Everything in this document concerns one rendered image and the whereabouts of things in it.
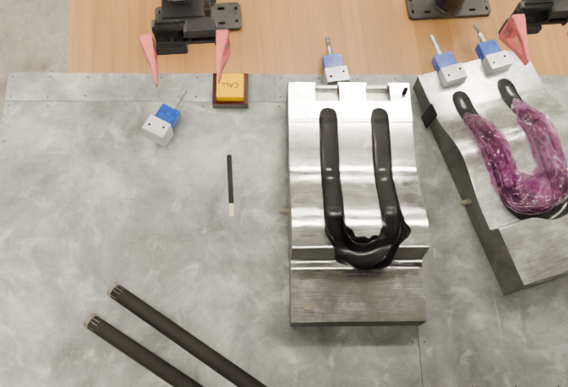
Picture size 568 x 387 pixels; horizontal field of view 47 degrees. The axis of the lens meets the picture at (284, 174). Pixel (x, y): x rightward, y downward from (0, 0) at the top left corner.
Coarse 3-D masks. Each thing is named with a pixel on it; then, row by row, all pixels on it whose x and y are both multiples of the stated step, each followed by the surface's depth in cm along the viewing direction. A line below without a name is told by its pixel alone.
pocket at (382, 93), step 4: (368, 88) 141; (372, 88) 141; (376, 88) 141; (380, 88) 141; (384, 88) 141; (388, 88) 141; (368, 92) 142; (372, 92) 142; (376, 92) 142; (380, 92) 142; (384, 92) 142; (388, 92) 142; (368, 96) 142; (372, 96) 142; (376, 96) 142; (380, 96) 142; (384, 96) 142; (388, 96) 142; (368, 100) 142; (372, 100) 142; (376, 100) 142; (380, 100) 142; (384, 100) 142; (388, 100) 142
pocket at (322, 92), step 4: (316, 88) 141; (320, 88) 141; (324, 88) 141; (328, 88) 141; (332, 88) 141; (336, 88) 141; (316, 92) 142; (320, 92) 142; (324, 92) 142; (328, 92) 142; (332, 92) 142; (336, 92) 142; (316, 96) 141; (320, 96) 142; (324, 96) 142; (328, 96) 142; (332, 96) 142; (336, 96) 142; (316, 100) 141; (320, 100) 141; (324, 100) 141; (328, 100) 141; (332, 100) 141; (336, 100) 141
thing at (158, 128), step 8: (176, 104) 143; (160, 112) 141; (168, 112) 141; (176, 112) 141; (152, 120) 139; (160, 120) 139; (168, 120) 141; (176, 120) 142; (144, 128) 138; (152, 128) 138; (160, 128) 138; (168, 128) 139; (152, 136) 140; (160, 136) 138; (168, 136) 141; (160, 144) 143
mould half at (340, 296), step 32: (288, 96) 138; (352, 96) 139; (288, 128) 136; (352, 128) 136; (288, 160) 136; (352, 160) 134; (288, 192) 136; (320, 192) 129; (352, 192) 130; (416, 192) 130; (288, 224) 136; (320, 224) 124; (352, 224) 124; (416, 224) 125; (320, 256) 127; (416, 256) 128; (320, 288) 127; (352, 288) 127; (384, 288) 128; (416, 288) 128; (320, 320) 125; (352, 320) 125; (384, 320) 125; (416, 320) 126
